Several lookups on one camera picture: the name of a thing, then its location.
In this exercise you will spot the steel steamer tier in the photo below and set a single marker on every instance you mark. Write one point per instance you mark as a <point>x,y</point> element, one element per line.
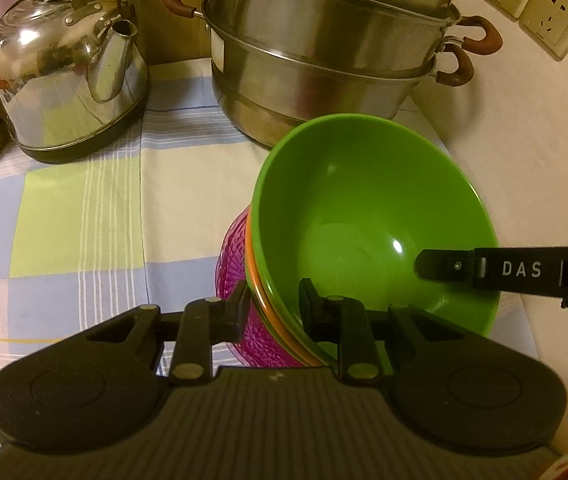
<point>324,35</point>

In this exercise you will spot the orange plastic bowl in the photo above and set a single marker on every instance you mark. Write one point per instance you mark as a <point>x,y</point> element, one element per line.
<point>284,335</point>

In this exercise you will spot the pink floral plastic plate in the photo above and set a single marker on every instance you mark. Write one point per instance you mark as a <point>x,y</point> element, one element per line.
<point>259,345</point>

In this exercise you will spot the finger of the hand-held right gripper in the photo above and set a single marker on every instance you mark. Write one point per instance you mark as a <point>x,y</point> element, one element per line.
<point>446,266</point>

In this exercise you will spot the green plastic bowl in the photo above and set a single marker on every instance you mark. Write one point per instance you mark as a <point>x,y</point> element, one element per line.
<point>364,200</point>

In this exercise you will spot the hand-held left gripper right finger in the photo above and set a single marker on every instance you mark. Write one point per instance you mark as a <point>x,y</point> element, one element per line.
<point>307,306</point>

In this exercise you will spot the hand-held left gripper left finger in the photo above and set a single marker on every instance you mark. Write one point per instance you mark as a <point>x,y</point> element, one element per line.
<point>244,306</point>

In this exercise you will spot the stainless steel kettle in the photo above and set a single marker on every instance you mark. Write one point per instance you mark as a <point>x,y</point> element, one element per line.
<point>59,70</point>

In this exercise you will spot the steel steamer base pot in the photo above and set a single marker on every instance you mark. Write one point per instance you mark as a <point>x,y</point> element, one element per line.
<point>304,90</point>

